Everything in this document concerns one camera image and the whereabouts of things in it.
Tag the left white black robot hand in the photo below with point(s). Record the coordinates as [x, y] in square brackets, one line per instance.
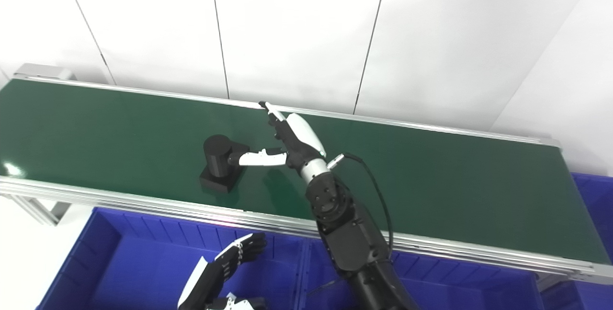
[210, 281]

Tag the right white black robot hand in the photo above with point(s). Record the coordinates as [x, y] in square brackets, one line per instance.
[301, 149]

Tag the black cylinder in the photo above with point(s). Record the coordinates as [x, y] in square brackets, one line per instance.
[218, 164]

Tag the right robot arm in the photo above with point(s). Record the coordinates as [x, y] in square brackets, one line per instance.
[349, 238]

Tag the blue plastic bin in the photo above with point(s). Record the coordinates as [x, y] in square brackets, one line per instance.
[139, 262]
[594, 195]
[455, 286]

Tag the green conveyor belt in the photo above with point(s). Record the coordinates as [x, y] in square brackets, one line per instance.
[431, 185]

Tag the aluminium conveyor support leg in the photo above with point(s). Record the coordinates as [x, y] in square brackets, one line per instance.
[40, 209]

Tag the grey conveyor motor housing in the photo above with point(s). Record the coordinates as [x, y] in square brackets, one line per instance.
[43, 71]

